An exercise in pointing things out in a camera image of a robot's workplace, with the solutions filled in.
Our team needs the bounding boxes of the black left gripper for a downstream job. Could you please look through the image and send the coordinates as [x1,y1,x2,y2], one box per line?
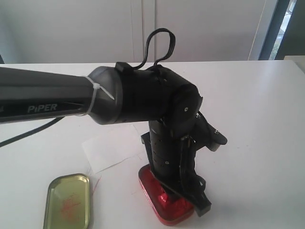
[141,121,212,210]

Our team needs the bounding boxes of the red stamp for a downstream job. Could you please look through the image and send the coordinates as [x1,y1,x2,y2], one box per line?
[158,188,176,208]

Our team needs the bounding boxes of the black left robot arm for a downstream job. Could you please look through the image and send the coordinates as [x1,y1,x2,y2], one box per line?
[0,62,212,215]

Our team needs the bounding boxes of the red ink pad tin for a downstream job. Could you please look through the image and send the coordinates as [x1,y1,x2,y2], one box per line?
[138,164,194,226]

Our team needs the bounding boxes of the white paper sheet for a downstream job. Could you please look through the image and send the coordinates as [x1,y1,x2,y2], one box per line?
[82,124,145,173]

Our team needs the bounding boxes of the gold tin lid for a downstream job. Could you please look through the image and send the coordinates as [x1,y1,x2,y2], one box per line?
[43,173,91,229]

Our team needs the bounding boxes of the white zip tie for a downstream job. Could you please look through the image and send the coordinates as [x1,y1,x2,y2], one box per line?
[79,76,115,116]

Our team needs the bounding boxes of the white cabinet doors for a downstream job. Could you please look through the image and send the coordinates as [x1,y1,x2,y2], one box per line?
[0,0,277,63]

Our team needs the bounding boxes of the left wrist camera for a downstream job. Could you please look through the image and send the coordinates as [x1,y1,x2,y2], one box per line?
[196,112,228,152]

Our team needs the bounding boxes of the dark window frame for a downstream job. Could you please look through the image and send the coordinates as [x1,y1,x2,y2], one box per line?
[258,0,305,60]

